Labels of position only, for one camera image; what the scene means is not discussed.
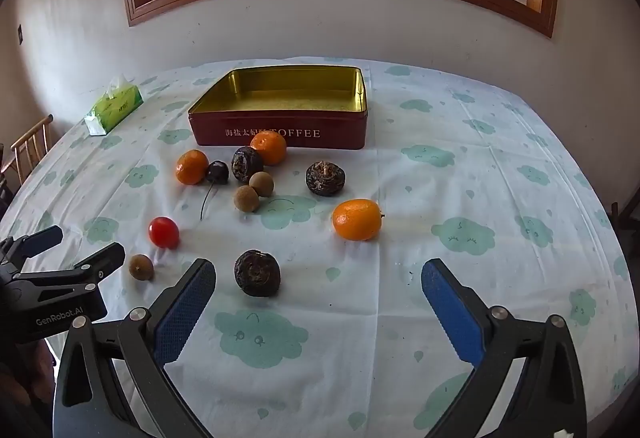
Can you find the red and gold tin box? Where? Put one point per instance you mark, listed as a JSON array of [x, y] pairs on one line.
[[325, 128]]

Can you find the small mandarin orange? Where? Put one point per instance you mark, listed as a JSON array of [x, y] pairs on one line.
[[192, 167], [270, 148]]

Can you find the light wooden chair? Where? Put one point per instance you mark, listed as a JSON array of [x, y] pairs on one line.
[[30, 143]]

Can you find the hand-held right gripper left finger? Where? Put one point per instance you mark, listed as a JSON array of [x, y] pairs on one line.
[[185, 313]]

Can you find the large mandarin orange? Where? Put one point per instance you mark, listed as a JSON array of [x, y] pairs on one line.
[[356, 219]]

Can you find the dark wooden chair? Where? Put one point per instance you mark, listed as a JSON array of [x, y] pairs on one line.
[[625, 228]]

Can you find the red cherry tomato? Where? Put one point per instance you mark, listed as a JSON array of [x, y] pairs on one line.
[[164, 232]]

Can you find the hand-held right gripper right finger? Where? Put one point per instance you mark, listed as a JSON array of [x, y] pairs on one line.
[[452, 313]]

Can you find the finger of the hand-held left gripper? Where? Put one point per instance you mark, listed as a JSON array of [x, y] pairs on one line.
[[105, 258], [45, 236]]

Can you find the green tissue pack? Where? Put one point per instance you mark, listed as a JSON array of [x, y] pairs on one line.
[[117, 105]]

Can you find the dark water chestnut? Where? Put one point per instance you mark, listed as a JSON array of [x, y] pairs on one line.
[[257, 273], [246, 164], [326, 178]]

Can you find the brown longan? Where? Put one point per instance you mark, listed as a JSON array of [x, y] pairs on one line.
[[141, 266], [261, 183], [246, 199]]

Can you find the cloud print tablecloth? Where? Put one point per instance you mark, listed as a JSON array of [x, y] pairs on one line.
[[450, 198]]

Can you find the dark cherry with stem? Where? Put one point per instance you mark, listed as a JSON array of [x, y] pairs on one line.
[[218, 172]]

